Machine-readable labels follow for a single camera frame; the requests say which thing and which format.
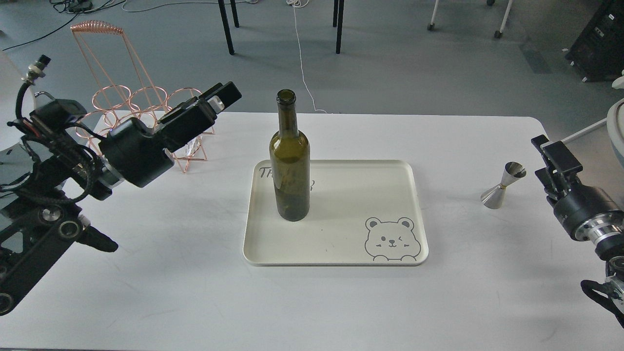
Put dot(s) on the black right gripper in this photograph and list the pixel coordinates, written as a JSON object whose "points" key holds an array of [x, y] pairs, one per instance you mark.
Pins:
{"points": [[578, 208]]}

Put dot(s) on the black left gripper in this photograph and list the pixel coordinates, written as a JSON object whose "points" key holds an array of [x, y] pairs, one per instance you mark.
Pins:
{"points": [[141, 154]]}

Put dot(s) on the silver metal jigger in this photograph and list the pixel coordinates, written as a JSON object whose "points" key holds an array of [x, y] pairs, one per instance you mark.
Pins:
{"points": [[494, 197]]}

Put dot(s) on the dark green wine bottle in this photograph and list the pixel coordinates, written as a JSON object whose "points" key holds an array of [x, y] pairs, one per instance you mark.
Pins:
{"points": [[289, 151]]}

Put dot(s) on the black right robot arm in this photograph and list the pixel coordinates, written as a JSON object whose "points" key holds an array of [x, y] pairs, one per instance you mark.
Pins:
{"points": [[609, 247]]}

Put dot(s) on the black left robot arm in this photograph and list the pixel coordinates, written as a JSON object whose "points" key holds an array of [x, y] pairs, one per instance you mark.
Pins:
{"points": [[71, 162]]}

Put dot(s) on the white chair right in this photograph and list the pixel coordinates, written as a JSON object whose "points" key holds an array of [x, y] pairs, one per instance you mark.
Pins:
{"points": [[614, 123]]}

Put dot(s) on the black table leg left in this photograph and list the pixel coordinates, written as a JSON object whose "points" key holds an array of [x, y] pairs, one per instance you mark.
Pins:
{"points": [[226, 24]]}

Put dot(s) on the black table leg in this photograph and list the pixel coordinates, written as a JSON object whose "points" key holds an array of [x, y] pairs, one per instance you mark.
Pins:
{"points": [[337, 22], [226, 24]]}

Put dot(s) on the black equipment case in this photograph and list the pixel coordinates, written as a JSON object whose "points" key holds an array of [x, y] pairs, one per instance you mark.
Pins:
{"points": [[598, 52]]}

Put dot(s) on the white rolling chair base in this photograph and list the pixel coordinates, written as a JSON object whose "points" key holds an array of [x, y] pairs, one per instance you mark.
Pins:
{"points": [[467, 15]]}

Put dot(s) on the black table leg right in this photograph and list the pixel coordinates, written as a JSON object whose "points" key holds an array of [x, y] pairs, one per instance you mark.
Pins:
{"points": [[337, 22]]}

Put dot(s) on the cream bear serving tray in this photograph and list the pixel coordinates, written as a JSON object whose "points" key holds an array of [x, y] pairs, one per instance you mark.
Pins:
{"points": [[362, 212]]}

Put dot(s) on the copper wire bottle rack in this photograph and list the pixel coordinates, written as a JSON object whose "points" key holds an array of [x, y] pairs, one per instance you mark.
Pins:
{"points": [[124, 86]]}

